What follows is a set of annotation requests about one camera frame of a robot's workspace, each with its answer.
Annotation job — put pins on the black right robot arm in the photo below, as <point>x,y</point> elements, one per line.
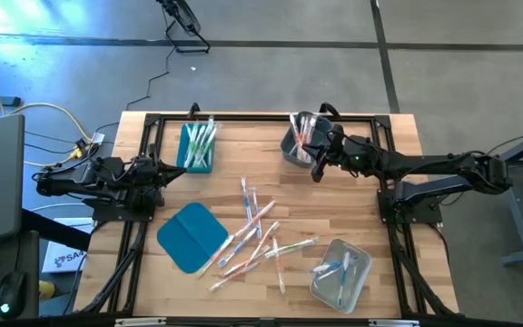
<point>434,165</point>

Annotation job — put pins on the small yellow object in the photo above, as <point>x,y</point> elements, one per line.
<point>47,290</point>

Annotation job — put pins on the white cardboard box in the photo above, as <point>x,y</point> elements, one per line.
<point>62,261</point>

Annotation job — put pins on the black computer mouse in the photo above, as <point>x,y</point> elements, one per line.
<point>11,295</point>

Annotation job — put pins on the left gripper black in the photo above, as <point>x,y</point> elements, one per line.
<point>148,175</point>

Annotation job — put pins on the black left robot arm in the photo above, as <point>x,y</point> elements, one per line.
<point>71,186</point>

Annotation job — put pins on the dark grey plastic bin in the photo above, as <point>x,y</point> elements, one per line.
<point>289,152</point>

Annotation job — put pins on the teal plastic bin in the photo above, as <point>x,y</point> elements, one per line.
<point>182,154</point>

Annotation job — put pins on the black diagonal beam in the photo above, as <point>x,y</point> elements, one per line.
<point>57,231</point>

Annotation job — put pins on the black table clamp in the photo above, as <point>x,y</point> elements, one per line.
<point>193,109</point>
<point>329,108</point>

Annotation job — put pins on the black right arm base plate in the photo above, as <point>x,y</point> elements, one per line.
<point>427,215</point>

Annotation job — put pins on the teal plastic lid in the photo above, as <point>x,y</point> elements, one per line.
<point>189,236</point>

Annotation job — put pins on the silver aluminium bracket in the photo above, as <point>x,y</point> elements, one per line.
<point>393,323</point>
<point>139,322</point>

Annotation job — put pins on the dark grey desk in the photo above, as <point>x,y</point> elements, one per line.
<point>25,254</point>

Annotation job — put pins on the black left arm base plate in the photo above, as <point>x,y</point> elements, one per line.
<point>121,218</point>

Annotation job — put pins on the green toothbrush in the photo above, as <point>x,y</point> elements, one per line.
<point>211,141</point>
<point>189,141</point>
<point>210,158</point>
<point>198,143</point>
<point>208,134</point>
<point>194,145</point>
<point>203,141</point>
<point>291,247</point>

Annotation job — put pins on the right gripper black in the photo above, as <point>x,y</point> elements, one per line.
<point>352,154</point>

